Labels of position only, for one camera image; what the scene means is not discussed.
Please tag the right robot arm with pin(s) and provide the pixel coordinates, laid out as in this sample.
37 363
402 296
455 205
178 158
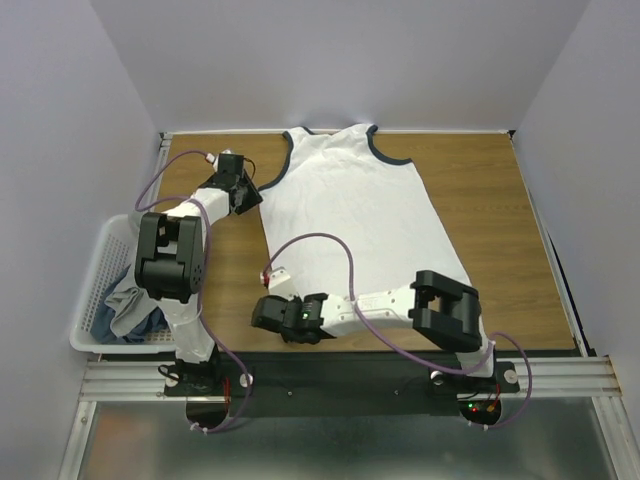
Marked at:
441 309

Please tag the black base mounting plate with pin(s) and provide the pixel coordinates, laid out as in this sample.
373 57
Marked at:
271 405

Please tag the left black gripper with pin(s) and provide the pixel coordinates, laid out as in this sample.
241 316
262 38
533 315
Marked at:
254 196

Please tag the white tank top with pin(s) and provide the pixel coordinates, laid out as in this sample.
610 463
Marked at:
343 218

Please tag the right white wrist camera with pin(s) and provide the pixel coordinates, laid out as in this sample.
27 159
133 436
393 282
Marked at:
278 282

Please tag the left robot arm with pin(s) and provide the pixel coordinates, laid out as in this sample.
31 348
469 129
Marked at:
170 265

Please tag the blue garment in basket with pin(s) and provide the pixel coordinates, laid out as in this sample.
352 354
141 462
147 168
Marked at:
100 329

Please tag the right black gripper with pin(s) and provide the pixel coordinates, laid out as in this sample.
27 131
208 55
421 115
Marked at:
262 314

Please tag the grey tank top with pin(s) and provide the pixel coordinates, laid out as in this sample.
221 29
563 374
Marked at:
135 314

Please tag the white plastic laundry basket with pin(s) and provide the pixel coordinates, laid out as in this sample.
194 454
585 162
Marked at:
114 251

